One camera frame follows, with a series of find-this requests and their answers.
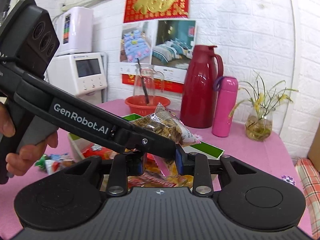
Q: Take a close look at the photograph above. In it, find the red dates snack bag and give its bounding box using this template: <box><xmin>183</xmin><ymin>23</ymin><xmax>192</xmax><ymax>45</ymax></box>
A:
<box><xmin>131</xmin><ymin>103</ymin><xmax>200</xmax><ymax>147</ymax></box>

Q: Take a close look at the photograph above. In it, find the red lion snack bag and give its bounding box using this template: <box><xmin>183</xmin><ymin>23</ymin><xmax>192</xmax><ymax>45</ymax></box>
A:
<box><xmin>81</xmin><ymin>143</ymin><xmax>117</xmax><ymax>160</ymax></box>

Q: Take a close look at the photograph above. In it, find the white blue snack bag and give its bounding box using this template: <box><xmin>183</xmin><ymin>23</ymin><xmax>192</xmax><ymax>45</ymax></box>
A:
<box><xmin>34</xmin><ymin>153</ymin><xmax>75</xmax><ymax>175</ymax></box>

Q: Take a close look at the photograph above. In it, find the person's left hand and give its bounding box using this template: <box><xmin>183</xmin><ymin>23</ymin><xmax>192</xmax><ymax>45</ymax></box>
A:
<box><xmin>1</xmin><ymin>102</ymin><xmax>59</xmax><ymax>176</ymax></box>

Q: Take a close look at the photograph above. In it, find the red plastic basin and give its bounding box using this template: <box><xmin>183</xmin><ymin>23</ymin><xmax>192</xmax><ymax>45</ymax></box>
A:
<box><xmin>125</xmin><ymin>95</ymin><xmax>171</xmax><ymax>116</ymax></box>

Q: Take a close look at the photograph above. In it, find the black stirring stick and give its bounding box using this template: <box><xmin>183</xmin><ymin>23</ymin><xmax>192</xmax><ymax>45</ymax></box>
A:
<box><xmin>137</xmin><ymin>58</ymin><xmax>150</xmax><ymax>105</ymax></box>

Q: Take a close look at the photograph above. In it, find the green cardboard box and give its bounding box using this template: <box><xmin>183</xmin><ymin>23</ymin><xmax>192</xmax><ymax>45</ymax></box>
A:
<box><xmin>67</xmin><ymin>113</ymin><xmax>225</xmax><ymax>163</ymax></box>

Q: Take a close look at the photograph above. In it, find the white water dispenser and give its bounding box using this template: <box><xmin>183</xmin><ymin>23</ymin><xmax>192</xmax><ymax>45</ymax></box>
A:
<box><xmin>46</xmin><ymin>53</ymin><xmax>107</xmax><ymax>105</ymax></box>

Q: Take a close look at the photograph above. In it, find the dark red thermos jug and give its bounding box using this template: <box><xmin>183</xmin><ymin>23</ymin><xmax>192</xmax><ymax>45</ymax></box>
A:
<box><xmin>180</xmin><ymin>45</ymin><xmax>223</xmax><ymax>128</ymax></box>

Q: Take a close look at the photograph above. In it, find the clear glass pitcher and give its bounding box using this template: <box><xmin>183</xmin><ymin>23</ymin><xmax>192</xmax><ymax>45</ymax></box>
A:
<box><xmin>133</xmin><ymin>64</ymin><xmax>164</xmax><ymax>99</ymax></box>

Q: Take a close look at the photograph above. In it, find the glass vase with plant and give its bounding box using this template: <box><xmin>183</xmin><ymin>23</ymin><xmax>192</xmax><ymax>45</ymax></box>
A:
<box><xmin>228</xmin><ymin>72</ymin><xmax>298</xmax><ymax>141</ymax></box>

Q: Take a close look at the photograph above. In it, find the white water purifier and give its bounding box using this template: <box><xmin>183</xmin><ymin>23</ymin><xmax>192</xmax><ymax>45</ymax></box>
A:
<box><xmin>55</xmin><ymin>7</ymin><xmax>93</xmax><ymax>56</ymax></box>

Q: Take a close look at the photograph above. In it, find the pink thermos bottle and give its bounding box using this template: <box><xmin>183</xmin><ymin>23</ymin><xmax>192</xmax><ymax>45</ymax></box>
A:
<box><xmin>212</xmin><ymin>76</ymin><xmax>239</xmax><ymax>138</ymax></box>

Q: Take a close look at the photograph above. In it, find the plaid cloth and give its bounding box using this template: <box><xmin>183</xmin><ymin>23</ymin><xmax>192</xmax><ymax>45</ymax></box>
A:
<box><xmin>295</xmin><ymin>159</ymin><xmax>319</xmax><ymax>239</ymax></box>

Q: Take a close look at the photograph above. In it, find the brown cardboard box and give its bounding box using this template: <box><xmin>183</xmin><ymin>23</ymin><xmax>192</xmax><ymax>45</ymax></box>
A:
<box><xmin>308</xmin><ymin>124</ymin><xmax>320</xmax><ymax>172</ymax></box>

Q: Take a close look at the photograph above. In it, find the wall calendar poster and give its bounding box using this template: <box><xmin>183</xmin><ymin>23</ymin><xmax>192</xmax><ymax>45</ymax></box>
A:
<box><xmin>119</xmin><ymin>0</ymin><xmax>196</xmax><ymax>93</ymax></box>

